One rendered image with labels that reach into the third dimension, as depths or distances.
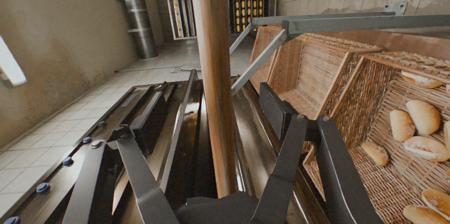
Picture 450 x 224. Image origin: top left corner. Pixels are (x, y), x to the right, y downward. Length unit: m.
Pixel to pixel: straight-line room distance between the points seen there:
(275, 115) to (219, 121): 0.06
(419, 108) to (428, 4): 0.88
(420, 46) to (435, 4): 0.72
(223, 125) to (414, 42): 0.67
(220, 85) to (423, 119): 0.60
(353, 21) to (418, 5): 0.81
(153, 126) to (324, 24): 0.59
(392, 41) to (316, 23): 0.28
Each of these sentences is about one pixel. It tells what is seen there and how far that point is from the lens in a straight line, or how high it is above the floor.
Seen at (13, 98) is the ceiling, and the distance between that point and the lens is 1.80.
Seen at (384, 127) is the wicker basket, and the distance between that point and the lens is 0.83.
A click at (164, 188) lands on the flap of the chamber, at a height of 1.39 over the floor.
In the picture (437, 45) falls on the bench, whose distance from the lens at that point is 0.73.
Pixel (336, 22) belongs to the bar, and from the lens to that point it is 0.67.
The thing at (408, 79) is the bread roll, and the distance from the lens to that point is 0.69.
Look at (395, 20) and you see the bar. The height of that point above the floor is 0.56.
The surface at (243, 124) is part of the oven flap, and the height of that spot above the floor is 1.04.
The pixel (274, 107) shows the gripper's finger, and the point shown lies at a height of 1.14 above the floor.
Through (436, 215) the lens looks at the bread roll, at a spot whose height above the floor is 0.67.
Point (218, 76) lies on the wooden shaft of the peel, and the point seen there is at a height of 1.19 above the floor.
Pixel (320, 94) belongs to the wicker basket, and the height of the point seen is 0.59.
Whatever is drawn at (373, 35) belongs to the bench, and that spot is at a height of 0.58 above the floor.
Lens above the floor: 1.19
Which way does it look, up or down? 3 degrees down
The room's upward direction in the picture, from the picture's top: 96 degrees counter-clockwise
